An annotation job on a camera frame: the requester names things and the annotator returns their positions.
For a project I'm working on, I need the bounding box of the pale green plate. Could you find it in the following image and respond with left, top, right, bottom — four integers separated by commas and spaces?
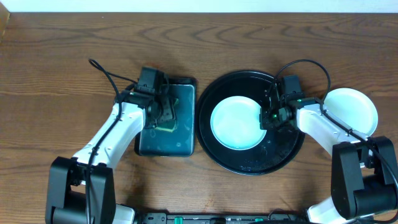
210, 96, 267, 151

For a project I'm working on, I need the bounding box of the left black cable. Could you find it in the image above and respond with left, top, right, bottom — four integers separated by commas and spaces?
83, 58, 139, 224

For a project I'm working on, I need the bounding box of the right black cable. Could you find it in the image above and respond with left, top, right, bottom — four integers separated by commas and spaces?
273, 58, 398, 200

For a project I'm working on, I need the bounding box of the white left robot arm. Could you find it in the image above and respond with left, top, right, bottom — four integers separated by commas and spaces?
45, 90, 178, 223

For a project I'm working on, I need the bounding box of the round black tray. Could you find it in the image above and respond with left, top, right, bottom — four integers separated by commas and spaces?
195, 70, 305, 175

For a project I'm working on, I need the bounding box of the white plate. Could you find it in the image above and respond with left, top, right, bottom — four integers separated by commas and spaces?
325, 88, 378, 136

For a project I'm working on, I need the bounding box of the green yellow sponge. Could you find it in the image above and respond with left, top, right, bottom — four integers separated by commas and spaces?
155, 96, 179, 133

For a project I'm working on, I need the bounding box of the black rectangular water tray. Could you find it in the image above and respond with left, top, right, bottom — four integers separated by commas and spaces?
134, 78, 196, 157

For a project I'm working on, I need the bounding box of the black cable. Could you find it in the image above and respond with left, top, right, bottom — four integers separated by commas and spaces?
83, 58, 139, 224
273, 58, 398, 200

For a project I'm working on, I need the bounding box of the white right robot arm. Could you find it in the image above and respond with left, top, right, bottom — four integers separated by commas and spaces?
260, 91, 397, 223

